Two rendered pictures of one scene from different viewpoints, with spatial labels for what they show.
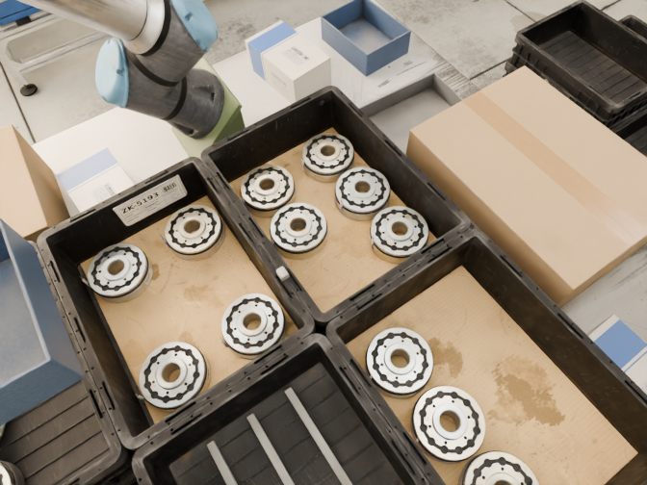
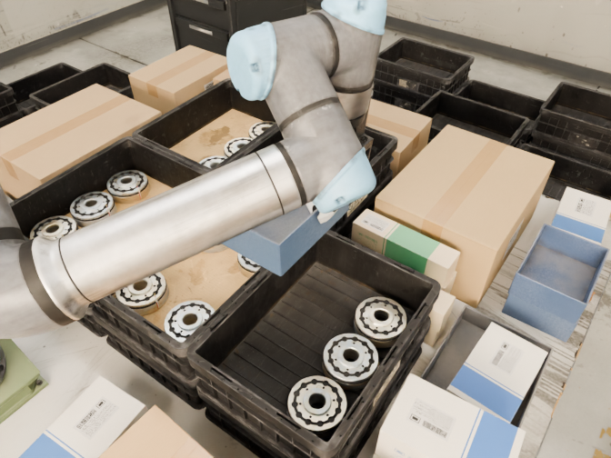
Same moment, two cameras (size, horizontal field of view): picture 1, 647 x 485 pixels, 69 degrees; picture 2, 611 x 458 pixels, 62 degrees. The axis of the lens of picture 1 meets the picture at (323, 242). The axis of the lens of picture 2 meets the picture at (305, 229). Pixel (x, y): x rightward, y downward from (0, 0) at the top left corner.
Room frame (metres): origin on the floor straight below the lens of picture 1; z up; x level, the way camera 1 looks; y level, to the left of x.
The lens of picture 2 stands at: (0.43, 1.00, 1.67)
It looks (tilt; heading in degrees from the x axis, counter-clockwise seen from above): 43 degrees down; 245
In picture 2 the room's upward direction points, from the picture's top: straight up
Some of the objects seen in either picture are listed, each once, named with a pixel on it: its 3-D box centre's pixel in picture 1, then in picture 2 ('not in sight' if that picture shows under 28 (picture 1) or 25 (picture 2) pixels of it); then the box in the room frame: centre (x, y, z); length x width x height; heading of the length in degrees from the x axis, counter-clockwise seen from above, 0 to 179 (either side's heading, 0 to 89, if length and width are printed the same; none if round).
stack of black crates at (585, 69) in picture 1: (567, 104); not in sight; (1.14, -0.88, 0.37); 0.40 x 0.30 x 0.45; 28
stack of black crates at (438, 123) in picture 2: not in sight; (457, 164); (-0.92, -0.35, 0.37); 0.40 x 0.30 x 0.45; 118
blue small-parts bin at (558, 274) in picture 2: not in sight; (558, 271); (-0.42, 0.54, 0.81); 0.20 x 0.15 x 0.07; 29
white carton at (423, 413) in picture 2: not in sight; (447, 443); (0.06, 0.76, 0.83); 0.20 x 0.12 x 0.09; 123
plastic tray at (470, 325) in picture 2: not in sight; (482, 375); (-0.13, 0.65, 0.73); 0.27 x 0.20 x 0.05; 29
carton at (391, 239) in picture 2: not in sight; (403, 245); (-0.11, 0.35, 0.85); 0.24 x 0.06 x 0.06; 118
